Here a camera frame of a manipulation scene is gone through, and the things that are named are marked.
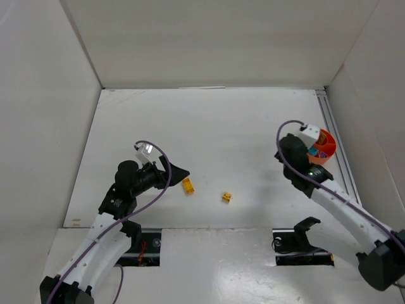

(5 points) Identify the yellow long lego brick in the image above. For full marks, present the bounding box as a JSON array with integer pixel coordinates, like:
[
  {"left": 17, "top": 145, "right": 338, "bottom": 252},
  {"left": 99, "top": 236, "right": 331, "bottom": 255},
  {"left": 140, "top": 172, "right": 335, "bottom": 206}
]
[{"left": 182, "top": 178, "right": 195, "bottom": 195}]

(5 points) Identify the orange divided round container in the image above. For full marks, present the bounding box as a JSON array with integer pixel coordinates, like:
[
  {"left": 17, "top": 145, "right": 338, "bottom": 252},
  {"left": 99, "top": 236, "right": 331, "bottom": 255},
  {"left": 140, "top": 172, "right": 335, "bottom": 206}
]
[{"left": 308, "top": 129, "right": 337, "bottom": 165}]

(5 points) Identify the yellow small lego brick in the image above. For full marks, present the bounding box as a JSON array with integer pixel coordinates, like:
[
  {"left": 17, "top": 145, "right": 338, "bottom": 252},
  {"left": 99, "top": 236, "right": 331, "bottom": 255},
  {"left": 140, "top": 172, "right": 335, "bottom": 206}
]
[{"left": 221, "top": 192, "right": 232, "bottom": 203}]

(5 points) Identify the brown long lego brick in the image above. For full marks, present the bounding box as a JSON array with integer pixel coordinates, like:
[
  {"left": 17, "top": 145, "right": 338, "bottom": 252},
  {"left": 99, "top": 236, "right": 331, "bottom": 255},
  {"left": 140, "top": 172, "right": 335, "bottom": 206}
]
[{"left": 316, "top": 131, "right": 327, "bottom": 145}]

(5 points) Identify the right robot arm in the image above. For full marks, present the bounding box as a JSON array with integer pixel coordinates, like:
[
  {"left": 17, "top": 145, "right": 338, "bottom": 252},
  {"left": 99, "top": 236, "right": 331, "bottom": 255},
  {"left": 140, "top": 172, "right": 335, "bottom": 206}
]
[{"left": 275, "top": 134, "right": 404, "bottom": 291}]

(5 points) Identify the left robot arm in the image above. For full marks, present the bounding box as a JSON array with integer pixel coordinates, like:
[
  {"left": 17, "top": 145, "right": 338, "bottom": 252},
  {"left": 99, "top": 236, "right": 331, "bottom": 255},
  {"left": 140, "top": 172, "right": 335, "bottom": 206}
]
[{"left": 39, "top": 155, "right": 190, "bottom": 303}]

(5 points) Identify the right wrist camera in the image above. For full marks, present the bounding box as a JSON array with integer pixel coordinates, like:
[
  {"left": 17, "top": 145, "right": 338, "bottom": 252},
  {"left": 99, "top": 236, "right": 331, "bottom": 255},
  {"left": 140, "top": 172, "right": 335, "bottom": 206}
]
[{"left": 297, "top": 124, "right": 321, "bottom": 149}]

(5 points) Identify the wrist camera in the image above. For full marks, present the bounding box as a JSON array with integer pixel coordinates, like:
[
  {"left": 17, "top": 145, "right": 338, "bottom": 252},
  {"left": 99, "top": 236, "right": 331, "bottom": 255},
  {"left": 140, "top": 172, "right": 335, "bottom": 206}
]
[
  {"left": 297, "top": 124, "right": 321, "bottom": 149},
  {"left": 134, "top": 142, "right": 153, "bottom": 165}
]

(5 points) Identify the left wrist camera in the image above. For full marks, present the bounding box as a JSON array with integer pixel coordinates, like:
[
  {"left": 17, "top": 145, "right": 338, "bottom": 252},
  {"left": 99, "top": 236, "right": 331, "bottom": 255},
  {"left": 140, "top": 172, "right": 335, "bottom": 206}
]
[{"left": 134, "top": 142, "right": 153, "bottom": 165}]

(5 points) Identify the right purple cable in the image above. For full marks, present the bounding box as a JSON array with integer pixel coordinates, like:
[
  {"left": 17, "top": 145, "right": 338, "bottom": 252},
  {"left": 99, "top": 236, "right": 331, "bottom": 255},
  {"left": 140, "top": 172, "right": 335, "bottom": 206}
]
[{"left": 276, "top": 119, "right": 405, "bottom": 289}]

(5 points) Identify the purple cable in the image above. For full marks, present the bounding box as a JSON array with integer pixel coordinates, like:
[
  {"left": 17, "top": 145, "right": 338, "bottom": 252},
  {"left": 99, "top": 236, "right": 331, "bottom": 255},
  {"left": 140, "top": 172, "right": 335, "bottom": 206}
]
[
  {"left": 44, "top": 140, "right": 173, "bottom": 304},
  {"left": 276, "top": 119, "right": 405, "bottom": 289}
]

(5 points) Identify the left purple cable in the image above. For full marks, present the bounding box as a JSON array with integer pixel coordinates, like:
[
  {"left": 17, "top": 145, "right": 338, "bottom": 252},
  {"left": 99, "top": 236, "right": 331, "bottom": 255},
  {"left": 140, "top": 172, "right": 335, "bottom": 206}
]
[{"left": 44, "top": 140, "right": 173, "bottom": 304}]

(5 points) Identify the aluminium rail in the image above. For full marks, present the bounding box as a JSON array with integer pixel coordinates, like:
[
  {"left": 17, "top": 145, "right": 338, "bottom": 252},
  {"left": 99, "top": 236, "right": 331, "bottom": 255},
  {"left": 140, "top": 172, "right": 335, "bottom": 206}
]
[{"left": 315, "top": 89, "right": 390, "bottom": 254}]

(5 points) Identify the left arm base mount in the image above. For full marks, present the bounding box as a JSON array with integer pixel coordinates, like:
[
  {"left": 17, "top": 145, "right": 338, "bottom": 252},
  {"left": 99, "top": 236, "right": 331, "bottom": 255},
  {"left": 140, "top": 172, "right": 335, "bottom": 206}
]
[{"left": 116, "top": 221, "right": 162, "bottom": 267}]

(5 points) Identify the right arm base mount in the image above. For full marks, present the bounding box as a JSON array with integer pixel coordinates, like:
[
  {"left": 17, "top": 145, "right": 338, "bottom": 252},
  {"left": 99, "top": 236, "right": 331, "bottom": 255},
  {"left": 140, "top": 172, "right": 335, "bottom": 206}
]
[{"left": 271, "top": 217, "right": 335, "bottom": 267}]

